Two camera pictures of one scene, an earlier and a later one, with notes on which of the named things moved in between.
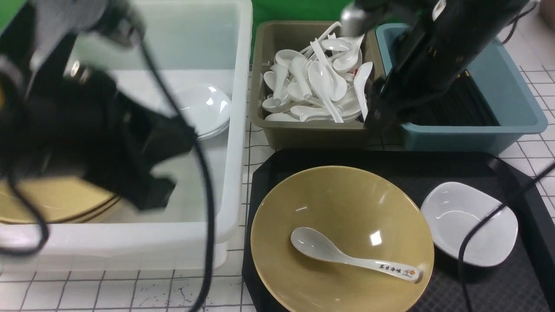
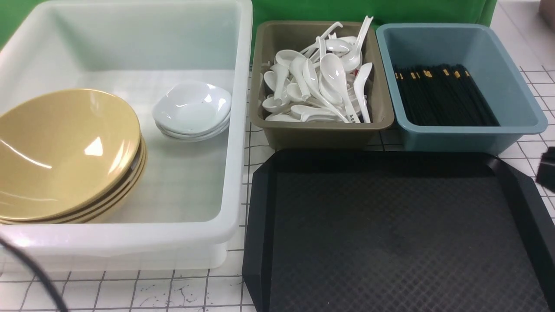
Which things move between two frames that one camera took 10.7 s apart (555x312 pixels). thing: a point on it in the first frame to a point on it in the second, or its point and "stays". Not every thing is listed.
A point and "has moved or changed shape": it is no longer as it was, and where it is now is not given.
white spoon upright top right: [347, 63] stays
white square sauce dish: [449, 209] to [192, 111]
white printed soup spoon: [317, 244] to [333, 82]
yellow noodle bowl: [359, 212] has moved or changed shape
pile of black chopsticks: [462, 105] stays
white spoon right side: [360, 82] stays
